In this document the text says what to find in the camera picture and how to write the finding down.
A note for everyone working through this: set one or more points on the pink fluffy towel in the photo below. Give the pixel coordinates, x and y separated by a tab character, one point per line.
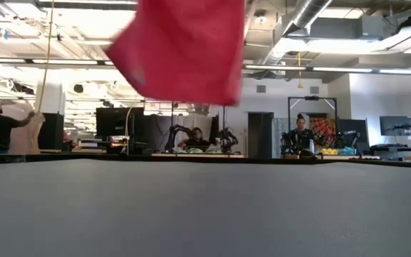
184	50

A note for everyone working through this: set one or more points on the background black robot arm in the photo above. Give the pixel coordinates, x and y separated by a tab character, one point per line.
173	133
227	137

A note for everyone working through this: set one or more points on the dark door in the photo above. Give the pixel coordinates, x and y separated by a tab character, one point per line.
260	135

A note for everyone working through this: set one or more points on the black computer monitor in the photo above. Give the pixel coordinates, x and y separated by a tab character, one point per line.
116	121

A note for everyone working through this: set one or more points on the yellow cloth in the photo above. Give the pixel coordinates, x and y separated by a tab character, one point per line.
329	151

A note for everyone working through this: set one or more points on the black ceiling dome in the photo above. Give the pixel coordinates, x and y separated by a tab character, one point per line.
78	88

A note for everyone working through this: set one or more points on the teal cloth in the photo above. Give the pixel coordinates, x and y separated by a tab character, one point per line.
346	151

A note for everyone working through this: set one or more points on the long ceiling light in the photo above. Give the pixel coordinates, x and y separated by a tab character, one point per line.
63	61
341	69

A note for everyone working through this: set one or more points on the dark wide monitor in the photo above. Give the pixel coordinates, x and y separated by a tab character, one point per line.
353	130

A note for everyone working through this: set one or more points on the black tall panel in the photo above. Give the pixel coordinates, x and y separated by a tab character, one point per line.
52	130

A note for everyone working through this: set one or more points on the small dark monitor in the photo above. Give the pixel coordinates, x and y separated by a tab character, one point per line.
395	125

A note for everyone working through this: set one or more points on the black table frame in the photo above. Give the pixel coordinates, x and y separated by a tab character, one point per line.
205	159

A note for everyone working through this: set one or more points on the black metal frame stand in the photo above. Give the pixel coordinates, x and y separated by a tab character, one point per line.
312	98

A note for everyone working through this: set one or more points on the orange patterned wall hanging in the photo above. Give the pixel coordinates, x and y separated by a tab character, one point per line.
323	130

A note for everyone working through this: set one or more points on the silver ventilation duct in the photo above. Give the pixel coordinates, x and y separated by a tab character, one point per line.
307	14

